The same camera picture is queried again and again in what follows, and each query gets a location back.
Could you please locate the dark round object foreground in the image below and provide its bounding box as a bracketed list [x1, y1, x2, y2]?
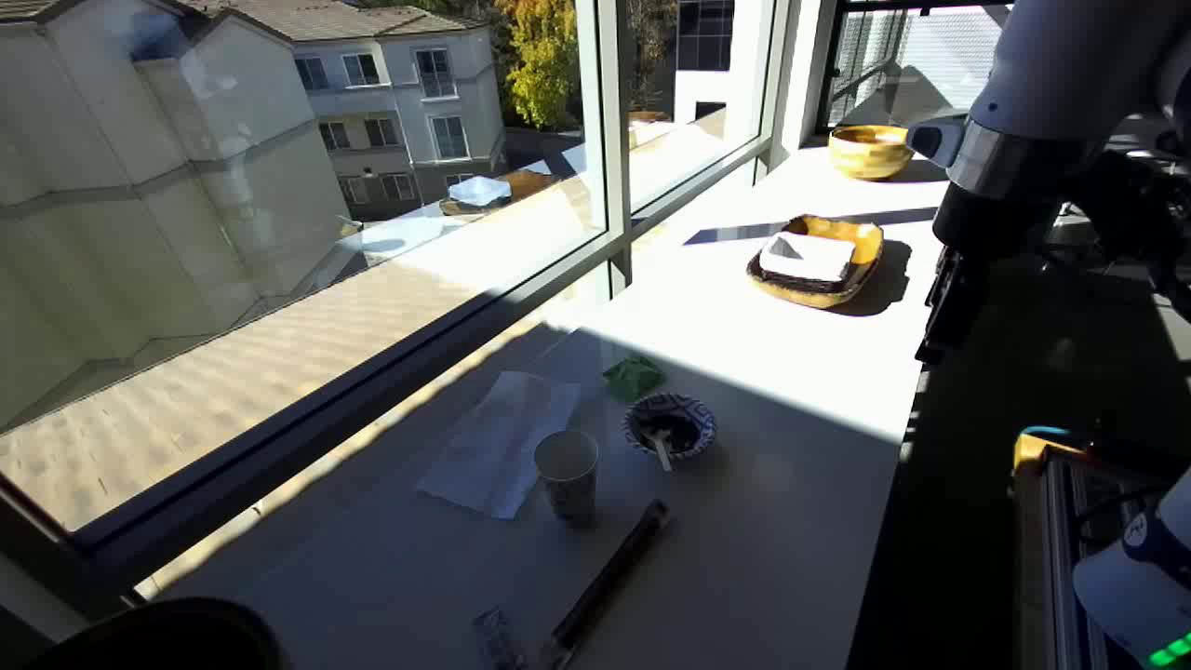
[22, 596, 286, 670]

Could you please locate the white plastic spoon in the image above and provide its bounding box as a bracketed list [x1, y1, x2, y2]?
[647, 431, 672, 472]

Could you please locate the small silver foil packet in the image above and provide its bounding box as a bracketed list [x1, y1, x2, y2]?
[474, 606, 524, 670]

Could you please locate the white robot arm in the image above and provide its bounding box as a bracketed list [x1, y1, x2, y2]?
[912, 0, 1191, 363]

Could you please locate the yellow black tool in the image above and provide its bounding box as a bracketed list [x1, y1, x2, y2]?
[1011, 425, 1088, 476]

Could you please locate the white folded cloth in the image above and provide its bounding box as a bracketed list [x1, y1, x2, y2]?
[760, 235, 853, 283]

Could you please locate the blue patterned small bowl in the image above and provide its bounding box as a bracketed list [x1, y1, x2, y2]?
[625, 394, 718, 462]

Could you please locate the window frame mullion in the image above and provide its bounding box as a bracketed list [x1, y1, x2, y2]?
[577, 0, 634, 297]

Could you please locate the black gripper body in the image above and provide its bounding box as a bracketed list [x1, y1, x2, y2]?
[912, 182, 1055, 371]

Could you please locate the white device with green light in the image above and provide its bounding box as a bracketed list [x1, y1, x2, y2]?
[1073, 467, 1191, 670]

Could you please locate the white paper napkin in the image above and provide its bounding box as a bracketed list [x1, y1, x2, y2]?
[417, 371, 579, 522]

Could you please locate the white paper cup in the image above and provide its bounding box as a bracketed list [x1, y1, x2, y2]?
[534, 431, 600, 527]

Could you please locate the yellow wooden bowl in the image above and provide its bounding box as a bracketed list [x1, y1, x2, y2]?
[825, 124, 912, 182]

